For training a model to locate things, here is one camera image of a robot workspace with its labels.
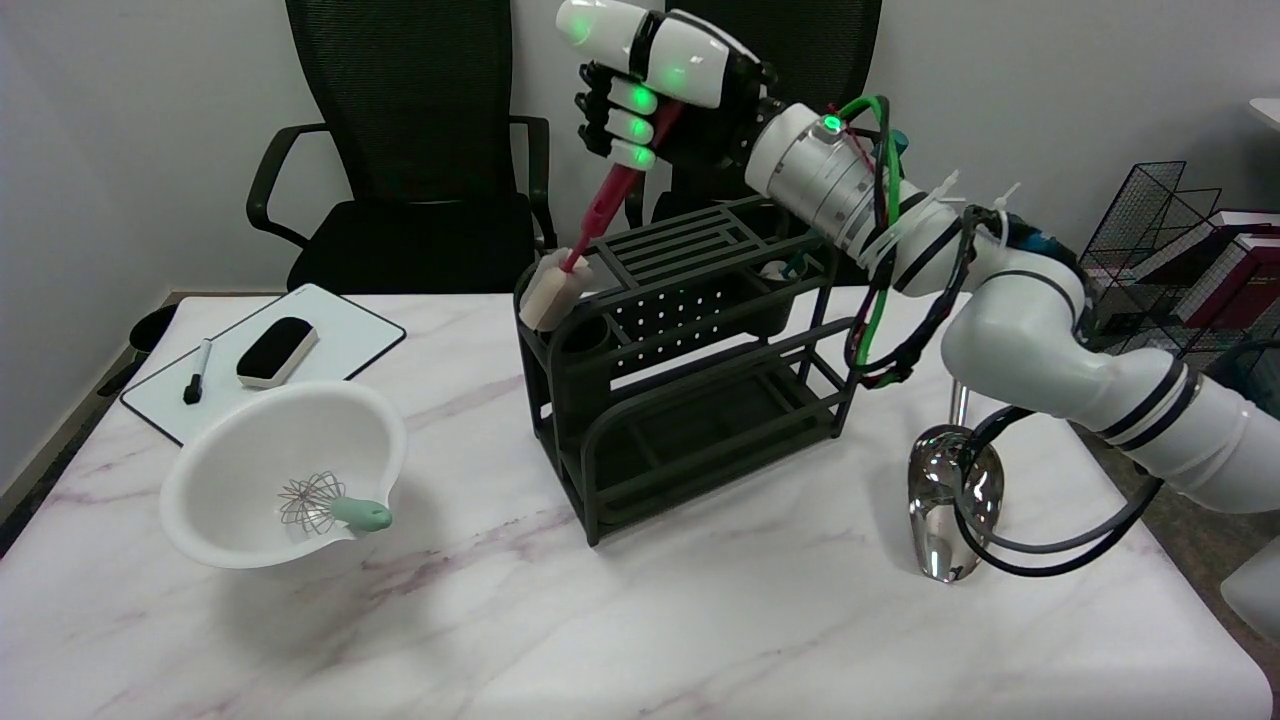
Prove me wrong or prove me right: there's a white mixing bowl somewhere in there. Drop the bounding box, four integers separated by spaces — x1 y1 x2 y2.
159 380 408 571

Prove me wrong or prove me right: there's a black marker pen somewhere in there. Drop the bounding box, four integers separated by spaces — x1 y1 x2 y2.
183 338 214 406

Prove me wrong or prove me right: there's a green robot cable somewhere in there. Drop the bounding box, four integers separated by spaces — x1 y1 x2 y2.
838 95 901 371

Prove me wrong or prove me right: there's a black mesh office chair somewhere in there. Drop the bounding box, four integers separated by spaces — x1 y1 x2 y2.
625 0 912 287
247 0 558 295

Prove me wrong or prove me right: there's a shiny metal scoop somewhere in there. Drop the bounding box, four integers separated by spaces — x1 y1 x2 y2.
906 380 1005 584

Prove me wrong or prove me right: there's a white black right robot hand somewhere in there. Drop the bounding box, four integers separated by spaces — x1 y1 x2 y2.
555 0 779 179

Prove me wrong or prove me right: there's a small whiteboard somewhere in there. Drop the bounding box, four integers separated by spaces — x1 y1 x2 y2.
120 283 407 447

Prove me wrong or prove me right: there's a black whiteboard eraser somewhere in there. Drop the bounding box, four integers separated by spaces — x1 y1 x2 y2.
236 317 320 390

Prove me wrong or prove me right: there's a black wire mesh rack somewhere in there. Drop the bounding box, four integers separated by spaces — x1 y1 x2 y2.
1075 161 1280 401

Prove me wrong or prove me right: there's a green handled wire whisk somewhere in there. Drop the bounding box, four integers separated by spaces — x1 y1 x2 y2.
277 471 394 537

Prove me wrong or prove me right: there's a pink sponge bottle brush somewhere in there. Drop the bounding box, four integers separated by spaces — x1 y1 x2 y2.
518 98 687 332

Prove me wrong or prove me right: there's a teal handled brush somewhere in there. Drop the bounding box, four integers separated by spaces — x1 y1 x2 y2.
757 130 910 281

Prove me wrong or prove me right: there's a stack of books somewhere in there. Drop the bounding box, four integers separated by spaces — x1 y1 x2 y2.
1085 208 1280 361

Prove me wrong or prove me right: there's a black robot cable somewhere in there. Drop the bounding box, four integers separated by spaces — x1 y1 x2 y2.
950 405 1166 579

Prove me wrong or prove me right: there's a dark grey kitchen storage rack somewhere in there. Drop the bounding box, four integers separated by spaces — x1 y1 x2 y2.
513 194 871 547

